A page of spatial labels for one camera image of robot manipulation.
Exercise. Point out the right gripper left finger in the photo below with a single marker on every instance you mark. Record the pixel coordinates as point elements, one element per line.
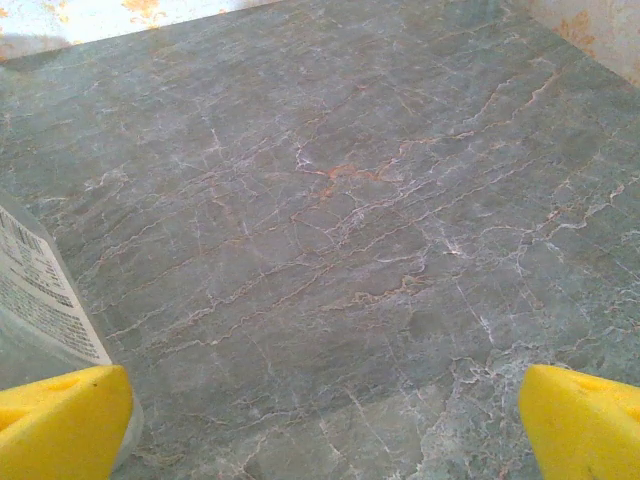
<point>55,430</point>

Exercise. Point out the orange-label bottle with orange cap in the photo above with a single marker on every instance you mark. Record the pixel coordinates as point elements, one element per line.
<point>35,280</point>

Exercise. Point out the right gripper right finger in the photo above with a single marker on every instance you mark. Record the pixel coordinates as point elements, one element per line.
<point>585,430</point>

